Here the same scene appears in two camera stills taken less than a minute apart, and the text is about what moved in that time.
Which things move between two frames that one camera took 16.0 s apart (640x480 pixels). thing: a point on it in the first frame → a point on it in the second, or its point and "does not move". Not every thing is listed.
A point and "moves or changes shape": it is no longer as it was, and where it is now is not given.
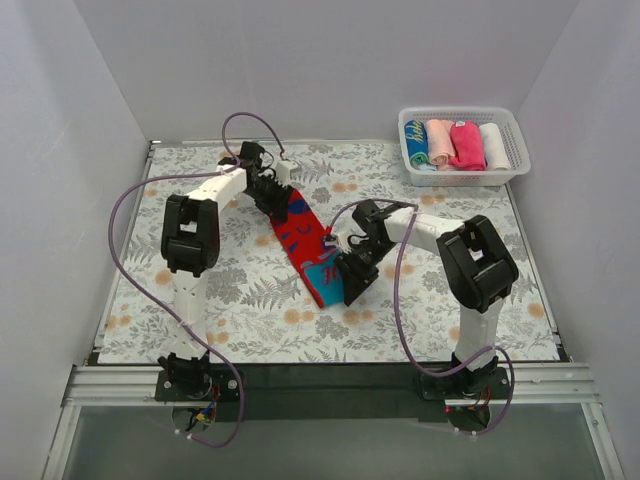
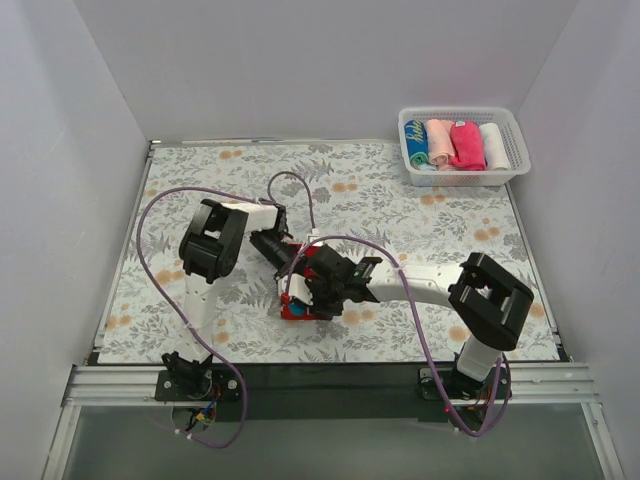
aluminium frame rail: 102,386 does not move
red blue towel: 320,263 moves or changes shape
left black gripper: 275,198 → 288,262
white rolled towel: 495,152 does not move
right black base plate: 486,383 does not move
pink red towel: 469,145 does not move
